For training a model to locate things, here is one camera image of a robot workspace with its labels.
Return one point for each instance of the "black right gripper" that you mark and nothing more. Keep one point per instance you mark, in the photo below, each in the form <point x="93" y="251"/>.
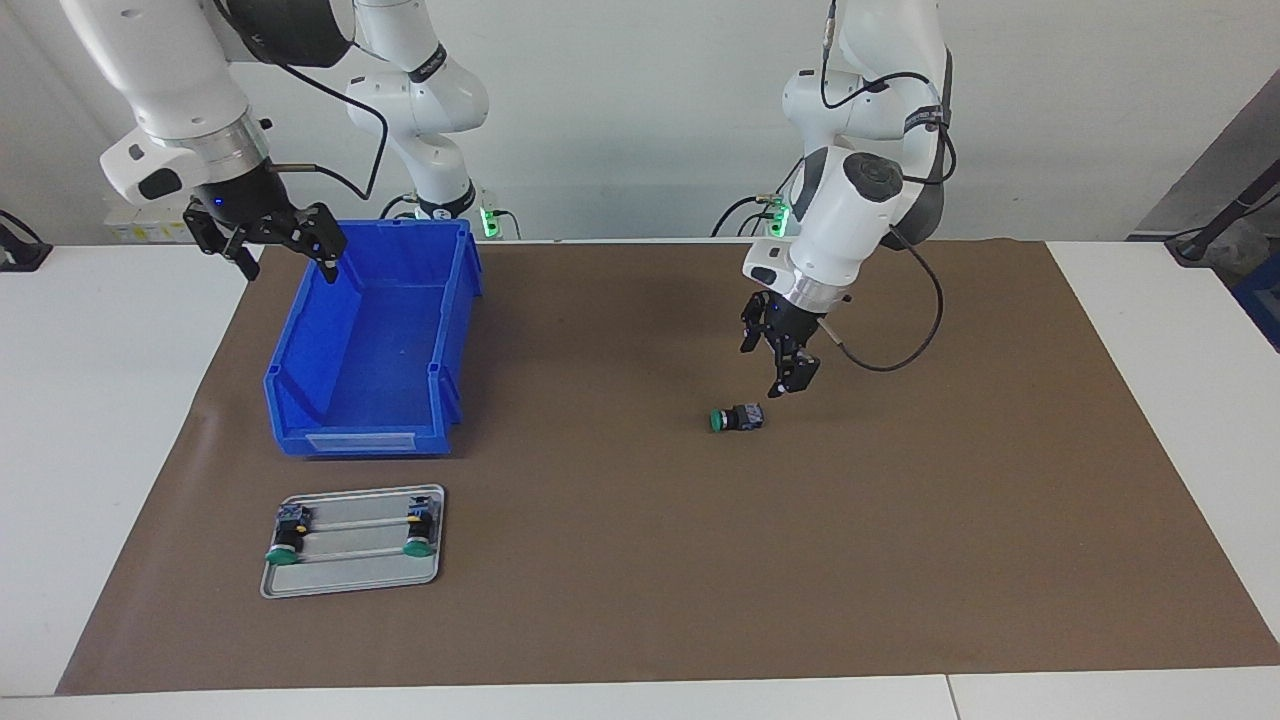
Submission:
<point x="242" y="195"/>

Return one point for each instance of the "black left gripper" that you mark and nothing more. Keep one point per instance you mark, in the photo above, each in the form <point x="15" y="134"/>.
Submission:
<point x="795" y="320"/>

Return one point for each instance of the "green push button switch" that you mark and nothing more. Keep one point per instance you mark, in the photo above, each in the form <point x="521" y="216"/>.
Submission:
<point x="420" y="530"/>
<point x="288" y="540"/>
<point x="738" y="418"/>

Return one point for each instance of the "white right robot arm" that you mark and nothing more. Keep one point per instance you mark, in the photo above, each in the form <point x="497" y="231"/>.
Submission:
<point x="170" y="70"/>

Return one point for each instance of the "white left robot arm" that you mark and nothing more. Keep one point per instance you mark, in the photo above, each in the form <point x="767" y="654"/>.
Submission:
<point x="850" y="220"/>

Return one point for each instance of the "white labelled box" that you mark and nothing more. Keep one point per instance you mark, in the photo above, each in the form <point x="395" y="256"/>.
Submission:
<point x="140" y="232"/>

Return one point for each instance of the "blue plastic storage bin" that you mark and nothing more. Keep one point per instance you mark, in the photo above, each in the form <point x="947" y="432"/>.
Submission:
<point x="380" y="350"/>

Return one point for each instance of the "brown table mat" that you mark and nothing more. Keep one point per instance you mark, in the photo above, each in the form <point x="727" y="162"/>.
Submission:
<point x="700" y="560"/>

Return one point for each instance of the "thin metal rod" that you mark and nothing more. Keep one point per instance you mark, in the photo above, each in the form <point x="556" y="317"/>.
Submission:
<point x="360" y="524"/>
<point x="355" y="553"/>

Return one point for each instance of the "grey metal tray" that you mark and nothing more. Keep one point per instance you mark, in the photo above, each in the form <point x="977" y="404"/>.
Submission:
<point x="350" y="580"/>

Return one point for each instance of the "black tripod pole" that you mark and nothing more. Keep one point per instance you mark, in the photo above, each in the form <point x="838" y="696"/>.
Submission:
<point x="1225" y="215"/>

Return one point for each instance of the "blue crate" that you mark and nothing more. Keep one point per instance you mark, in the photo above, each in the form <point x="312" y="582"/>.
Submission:
<point x="1262" y="300"/>

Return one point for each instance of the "black clamp mount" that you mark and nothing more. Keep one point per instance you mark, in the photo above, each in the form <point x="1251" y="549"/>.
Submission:
<point x="20" y="250"/>

